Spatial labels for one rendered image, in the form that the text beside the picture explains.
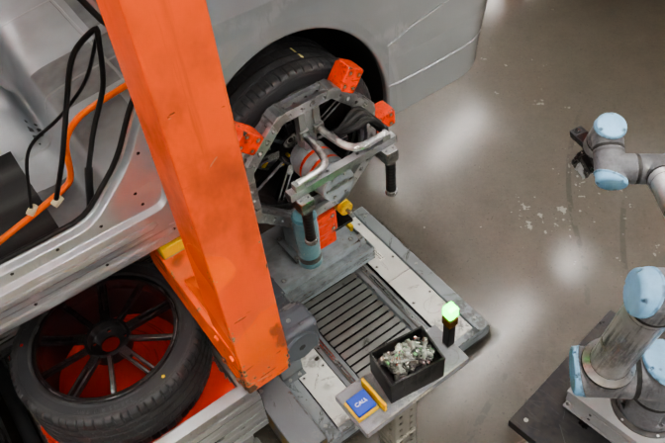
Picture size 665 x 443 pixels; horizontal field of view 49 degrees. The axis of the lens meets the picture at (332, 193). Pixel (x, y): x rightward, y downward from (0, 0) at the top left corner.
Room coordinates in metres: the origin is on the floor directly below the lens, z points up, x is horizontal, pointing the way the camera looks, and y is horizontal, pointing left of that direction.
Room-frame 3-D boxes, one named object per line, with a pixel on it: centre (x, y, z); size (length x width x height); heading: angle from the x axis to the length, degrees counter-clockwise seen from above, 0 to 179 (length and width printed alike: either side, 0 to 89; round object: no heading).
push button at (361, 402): (1.10, -0.02, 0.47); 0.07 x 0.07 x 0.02; 32
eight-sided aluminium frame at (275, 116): (1.84, 0.06, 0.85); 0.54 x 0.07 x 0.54; 122
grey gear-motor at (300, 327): (1.60, 0.28, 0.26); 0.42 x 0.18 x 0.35; 32
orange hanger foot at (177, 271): (1.54, 0.48, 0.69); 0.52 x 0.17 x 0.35; 32
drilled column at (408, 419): (1.17, -0.13, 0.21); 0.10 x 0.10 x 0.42; 32
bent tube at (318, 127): (1.79, -0.08, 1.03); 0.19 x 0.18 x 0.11; 32
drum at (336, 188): (1.78, 0.03, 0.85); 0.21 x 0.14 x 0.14; 32
